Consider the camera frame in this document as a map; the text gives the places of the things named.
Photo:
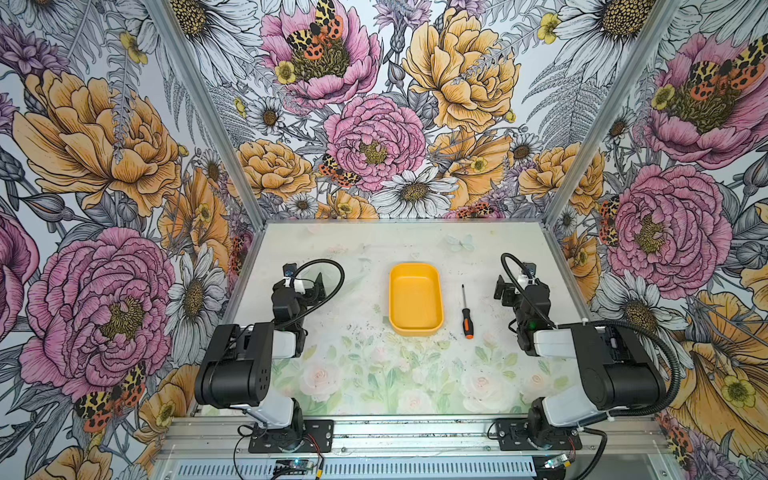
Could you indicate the aluminium corner post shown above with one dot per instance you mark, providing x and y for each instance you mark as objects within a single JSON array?
[
  {"x": 650, "y": 36},
  {"x": 186, "y": 65}
]

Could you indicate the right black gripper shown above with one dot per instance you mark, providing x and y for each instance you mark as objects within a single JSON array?
[{"x": 504, "y": 289}]

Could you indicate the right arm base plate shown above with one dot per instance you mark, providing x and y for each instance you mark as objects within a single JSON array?
[{"x": 518, "y": 434}]

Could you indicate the green circuit board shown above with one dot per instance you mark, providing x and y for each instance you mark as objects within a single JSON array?
[
  {"x": 557, "y": 462},
  {"x": 294, "y": 467}
]

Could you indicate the left green circuit board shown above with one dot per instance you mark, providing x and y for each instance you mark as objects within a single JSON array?
[{"x": 294, "y": 467}]

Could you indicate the right green circuit board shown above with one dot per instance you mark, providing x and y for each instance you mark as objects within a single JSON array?
[{"x": 557, "y": 462}]

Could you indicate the left aluminium corner post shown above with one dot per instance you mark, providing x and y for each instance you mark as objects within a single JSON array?
[{"x": 186, "y": 65}]

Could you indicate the yellow plastic bin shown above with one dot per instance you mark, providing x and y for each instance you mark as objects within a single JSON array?
[{"x": 415, "y": 305}]

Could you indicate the right aluminium corner post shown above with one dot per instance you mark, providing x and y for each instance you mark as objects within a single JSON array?
[{"x": 650, "y": 36}]

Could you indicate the orange black screwdriver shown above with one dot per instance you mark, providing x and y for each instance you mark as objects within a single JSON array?
[{"x": 467, "y": 322}]

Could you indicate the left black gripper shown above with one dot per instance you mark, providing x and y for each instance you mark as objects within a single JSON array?
[{"x": 288, "y": 276}]

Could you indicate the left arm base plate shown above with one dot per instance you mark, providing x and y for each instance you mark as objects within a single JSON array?
[{"x": 314, "y": 436}]

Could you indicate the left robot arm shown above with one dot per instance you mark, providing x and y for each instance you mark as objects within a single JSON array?
[{"x": 236, "y": 370}]

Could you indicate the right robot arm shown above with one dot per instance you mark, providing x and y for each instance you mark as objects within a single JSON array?
[{"x": 624, "y": 370}]

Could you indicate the aluminium front rail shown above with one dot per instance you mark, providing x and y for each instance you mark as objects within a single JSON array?
[{"x": 216, "y": 437}]

